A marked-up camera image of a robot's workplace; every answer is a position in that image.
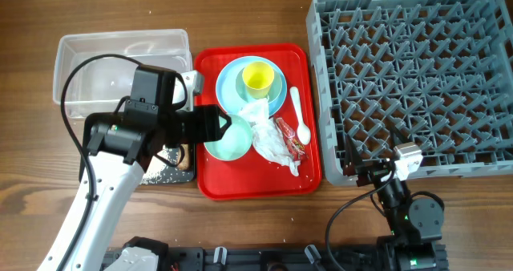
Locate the brown bread stick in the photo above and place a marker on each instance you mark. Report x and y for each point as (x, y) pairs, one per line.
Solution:
(183, 157)

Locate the light blue plate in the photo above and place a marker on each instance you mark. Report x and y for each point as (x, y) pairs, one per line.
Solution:
(226, 94)

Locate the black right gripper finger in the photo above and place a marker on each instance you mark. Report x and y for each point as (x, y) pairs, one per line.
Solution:
(396, 136)
(352, 160)

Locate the black plastic tray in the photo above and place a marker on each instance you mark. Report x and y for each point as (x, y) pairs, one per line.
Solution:
(90, 120)

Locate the grey dishwasher rack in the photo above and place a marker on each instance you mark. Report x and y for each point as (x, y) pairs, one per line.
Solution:
(440, 71)

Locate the white plastic spoon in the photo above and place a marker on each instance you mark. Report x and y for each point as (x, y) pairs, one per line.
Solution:
(303, 132)

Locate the cooked white rice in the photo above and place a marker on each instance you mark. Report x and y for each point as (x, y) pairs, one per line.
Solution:
(163, 169)

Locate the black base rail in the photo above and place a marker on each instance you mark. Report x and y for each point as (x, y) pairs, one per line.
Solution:
(351, 257)

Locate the clear plastic storage bin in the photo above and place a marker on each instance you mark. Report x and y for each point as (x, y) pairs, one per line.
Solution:
(99, 85)

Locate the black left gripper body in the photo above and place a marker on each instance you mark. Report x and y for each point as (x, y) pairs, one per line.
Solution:
(191, 126)

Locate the red serving tray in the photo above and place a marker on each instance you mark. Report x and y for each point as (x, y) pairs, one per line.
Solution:
(253, 176)

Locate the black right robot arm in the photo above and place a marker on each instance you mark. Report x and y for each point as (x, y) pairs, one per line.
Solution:
(415, 219)

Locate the white napkin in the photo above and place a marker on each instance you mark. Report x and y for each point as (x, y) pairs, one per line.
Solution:
(267, 139)

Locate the yellow plastic cup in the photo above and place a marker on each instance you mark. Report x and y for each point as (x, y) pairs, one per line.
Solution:
(258, 77)

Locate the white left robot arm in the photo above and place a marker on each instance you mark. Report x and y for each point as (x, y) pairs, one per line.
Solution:
(116, 150)

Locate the red snack wrapper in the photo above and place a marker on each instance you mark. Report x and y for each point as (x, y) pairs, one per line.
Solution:
(294, 146)

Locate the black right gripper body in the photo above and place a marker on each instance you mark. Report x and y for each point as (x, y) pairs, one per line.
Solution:
(373, 174)

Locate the green rice bowl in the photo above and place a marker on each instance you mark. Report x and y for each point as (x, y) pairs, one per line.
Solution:
(235, 142)

